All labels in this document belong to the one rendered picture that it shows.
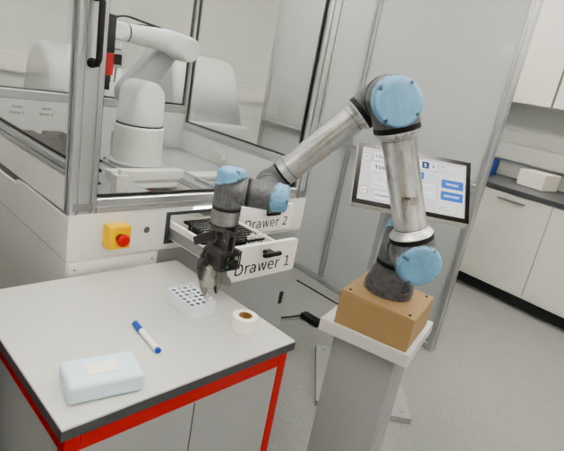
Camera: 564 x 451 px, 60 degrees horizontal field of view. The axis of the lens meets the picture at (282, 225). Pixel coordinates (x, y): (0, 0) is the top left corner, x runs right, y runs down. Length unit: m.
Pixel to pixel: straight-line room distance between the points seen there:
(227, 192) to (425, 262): 0.53
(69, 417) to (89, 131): 0.77
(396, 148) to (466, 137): 1.74
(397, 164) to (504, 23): 1.82
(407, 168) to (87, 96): 0.86
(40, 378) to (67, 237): 0.51
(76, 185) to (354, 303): 0.86
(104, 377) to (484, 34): 2.55
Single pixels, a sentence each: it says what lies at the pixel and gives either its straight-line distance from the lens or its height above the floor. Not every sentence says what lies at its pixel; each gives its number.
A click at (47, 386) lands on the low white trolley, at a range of 1.13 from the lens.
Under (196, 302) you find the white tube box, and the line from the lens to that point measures 1.38.
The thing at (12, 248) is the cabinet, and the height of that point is 0.67.
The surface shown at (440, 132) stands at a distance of 3.03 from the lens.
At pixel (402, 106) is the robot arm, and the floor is 1.41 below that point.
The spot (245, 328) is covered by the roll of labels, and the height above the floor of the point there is 0.78.
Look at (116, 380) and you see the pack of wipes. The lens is 1.07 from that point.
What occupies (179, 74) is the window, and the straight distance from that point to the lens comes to 1.60.
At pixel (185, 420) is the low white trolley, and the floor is 0.64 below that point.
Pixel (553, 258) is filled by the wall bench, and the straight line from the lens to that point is 4.13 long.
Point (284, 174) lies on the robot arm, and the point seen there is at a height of 1.17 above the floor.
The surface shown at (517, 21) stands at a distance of 2.93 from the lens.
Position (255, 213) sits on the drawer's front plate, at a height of 0.90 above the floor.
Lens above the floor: 1.43
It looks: 17 degrees down
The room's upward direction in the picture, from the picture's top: 11 degrees clockwise
